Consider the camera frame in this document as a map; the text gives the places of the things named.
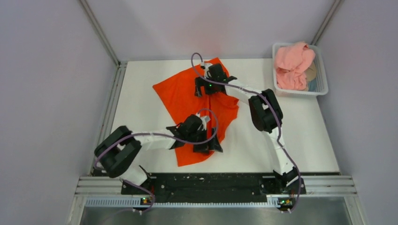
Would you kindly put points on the aluminium frame rail front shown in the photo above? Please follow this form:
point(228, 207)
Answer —
point(330, 200)

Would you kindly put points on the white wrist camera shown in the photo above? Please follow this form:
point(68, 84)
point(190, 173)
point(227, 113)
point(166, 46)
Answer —
point(205, 119)
point(205, 65)

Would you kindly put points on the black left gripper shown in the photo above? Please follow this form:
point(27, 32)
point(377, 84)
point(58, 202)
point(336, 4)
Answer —
point(204, 148)

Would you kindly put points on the orange t-shirt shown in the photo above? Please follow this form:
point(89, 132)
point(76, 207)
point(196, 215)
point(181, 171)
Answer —
point(177, 95)

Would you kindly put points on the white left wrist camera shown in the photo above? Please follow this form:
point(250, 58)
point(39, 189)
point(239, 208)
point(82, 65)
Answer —
point(205, 119)

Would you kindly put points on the white plastic basket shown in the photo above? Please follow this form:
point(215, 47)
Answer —
point(322, 85)

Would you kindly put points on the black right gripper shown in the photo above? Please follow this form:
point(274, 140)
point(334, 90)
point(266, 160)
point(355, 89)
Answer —
point(199, 82)

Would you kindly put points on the aluminium frame rail left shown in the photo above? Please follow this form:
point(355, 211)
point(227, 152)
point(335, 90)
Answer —
point(111, 103)

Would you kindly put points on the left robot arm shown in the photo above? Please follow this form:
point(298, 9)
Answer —
point(115, 155)

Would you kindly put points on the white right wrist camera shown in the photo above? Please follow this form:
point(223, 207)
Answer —
point(205, 65)

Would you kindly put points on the beige garment in basket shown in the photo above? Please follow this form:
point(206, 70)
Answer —
point(311, 72)

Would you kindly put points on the pink t-shirt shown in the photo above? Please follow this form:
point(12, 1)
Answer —
point(291, 63)

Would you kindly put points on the blue garment in basket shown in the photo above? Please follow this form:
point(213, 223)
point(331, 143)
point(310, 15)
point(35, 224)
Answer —
point(312, 86)

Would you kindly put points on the aluminium frame rail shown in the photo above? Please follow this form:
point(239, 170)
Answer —
point(111, 103)
point(330, 200)

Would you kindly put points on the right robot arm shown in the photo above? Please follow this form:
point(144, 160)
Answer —
point(266, 116)

